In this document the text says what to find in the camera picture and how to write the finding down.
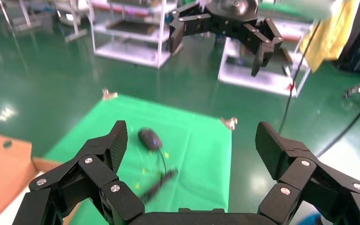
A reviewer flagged white metal shelf rack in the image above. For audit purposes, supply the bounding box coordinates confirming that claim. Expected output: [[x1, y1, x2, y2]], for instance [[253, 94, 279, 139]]
[[217, 18, 312, 98], [88, 0, 178, 69]]

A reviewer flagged thin black floor cable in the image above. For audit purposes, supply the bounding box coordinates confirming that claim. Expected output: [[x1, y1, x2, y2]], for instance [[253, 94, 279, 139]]
[[277, 20, 322, 135], [316, 88, 360, 158]]

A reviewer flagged black wired computer mouse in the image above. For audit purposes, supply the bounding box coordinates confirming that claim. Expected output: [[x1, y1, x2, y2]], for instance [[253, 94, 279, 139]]
[[137, 127, 168, 176]]

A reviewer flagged yellow hanging sheet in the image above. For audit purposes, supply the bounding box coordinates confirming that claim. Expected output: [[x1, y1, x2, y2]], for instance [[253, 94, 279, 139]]
[[299, 0, 360, 73]]

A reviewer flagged grey workshop equipment stand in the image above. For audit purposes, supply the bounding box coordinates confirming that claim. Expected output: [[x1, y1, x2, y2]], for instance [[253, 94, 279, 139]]
[[54, 0, 89, 44]]

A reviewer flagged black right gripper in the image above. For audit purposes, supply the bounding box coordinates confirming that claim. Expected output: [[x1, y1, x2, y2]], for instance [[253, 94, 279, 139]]
[[168, 0, 284, 78]]

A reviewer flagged black data cable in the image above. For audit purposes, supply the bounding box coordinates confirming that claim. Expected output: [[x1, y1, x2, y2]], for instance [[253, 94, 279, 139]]
[[140, 168, 179, 204]]

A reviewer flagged silver binder clip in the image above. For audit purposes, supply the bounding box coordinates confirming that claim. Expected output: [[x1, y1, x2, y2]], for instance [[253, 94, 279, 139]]
[[219, 116, 239, 131], [101, 88, 119, 102]]

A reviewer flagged green table cloth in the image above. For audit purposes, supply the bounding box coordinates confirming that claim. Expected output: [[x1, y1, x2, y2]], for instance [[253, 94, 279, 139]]
[[43, 94, 233, 225]]

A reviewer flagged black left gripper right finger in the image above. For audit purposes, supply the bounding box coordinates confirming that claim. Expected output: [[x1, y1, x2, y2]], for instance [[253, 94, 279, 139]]
[[255, 121, 360, 225]]

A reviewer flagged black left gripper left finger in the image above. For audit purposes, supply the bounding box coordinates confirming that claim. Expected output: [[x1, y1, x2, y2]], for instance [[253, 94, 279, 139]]
[[12, 120, 145, 225]]

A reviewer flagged brown cardboard box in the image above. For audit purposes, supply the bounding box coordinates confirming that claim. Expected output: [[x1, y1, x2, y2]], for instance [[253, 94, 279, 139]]
[[0, 133, 78, 225]]

